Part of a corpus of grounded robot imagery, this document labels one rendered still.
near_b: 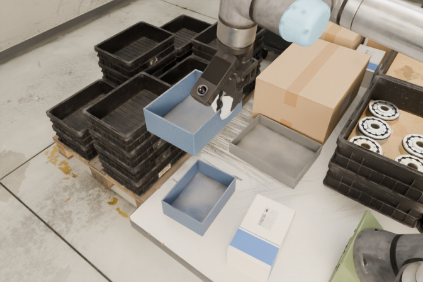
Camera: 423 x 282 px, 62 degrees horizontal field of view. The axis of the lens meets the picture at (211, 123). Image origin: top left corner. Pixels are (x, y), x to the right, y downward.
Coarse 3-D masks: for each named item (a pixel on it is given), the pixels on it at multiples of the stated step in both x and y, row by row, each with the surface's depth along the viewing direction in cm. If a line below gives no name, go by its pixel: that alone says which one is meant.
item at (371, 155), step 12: (372, 84) 122; (408, 84) 122; (360, 108) 112; (348, 120) 108; (348, 144) 101; (372, 156) 98; (384, 156) 98; (396, 168) 96; (408, 168) 95; (420, 180) 94
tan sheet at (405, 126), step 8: (368, 104) 129; (400, 112) 126; (400, 120) 123; (408, 120) 123; (416, 120) 123; (392, 128) 120; (400, 128) 120; (408, 128) 120; (416, 128) 120; (352, 136) 117; (392, 136) 117; (400, 136) 117; (384, 144) 115; (392, 144) 115; (384, 152) 112; (392, 152) 112; (400, 152) 112
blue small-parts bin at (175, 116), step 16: (192, 80) 94; (160, 96) 85; (176, 96) 90; (144, 112) 82; (160, 112) 87; (176, 112) 90; (192, 112) 90; (208, 112) 90; (160, 128) 82; (176, 128) 78; (192, 128) 86; (208, 128) 80; (176, 144) 81; (192, 144) 77
